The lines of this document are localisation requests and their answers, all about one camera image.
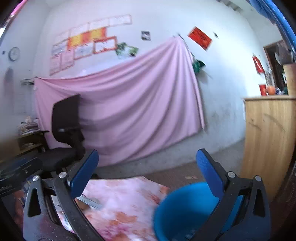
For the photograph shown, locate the wooden side desk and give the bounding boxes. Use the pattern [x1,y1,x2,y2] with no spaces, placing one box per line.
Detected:
[1,131,49,162]

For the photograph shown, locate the blue plastic basin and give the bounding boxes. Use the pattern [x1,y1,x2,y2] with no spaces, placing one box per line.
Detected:
[152,182,243,241]

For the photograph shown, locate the pink floral table cloth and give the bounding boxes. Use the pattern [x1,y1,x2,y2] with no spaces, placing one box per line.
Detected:
[51,176,171,241]

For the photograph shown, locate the stack of books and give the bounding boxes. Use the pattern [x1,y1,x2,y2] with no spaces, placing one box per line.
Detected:
[18,116,40,136]

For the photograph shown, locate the wooden cabinet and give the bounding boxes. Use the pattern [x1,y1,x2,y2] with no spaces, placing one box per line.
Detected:
[240,95,295,200]

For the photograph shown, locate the black office chair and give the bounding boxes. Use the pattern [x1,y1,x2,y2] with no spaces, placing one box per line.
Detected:
[37,94,85,172]

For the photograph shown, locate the red cup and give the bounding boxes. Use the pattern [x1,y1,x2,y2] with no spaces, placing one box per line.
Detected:
[259,84,267,96]

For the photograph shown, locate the pink hanging sheet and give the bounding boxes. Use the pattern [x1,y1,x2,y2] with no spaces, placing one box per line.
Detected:
[35,37,205,167]

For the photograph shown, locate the green hanging bag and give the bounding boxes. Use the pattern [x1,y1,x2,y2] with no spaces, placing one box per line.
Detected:
[193,60,206,75]

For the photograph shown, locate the red hanging ornament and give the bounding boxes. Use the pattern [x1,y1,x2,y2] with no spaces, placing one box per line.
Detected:
[252,55,265,74]

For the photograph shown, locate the green photo prints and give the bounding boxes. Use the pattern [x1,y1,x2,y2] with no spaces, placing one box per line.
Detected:
[115,42,138,59]

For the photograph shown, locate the blue dotted curtain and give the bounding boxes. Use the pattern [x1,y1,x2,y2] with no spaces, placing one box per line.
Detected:
[249,0,295,51]

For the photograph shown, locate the round wall clock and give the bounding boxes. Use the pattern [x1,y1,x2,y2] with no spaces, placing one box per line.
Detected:
[9,47,21,62]

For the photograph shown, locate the red diamond wall paper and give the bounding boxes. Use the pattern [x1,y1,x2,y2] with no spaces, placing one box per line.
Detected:
[188,27,212,50]

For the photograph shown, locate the wall certificates cluster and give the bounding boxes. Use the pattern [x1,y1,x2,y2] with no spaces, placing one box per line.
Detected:
[49,15,132,76]

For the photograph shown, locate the small black wall photo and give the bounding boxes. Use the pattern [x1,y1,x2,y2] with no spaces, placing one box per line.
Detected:
[141,31,151,41]

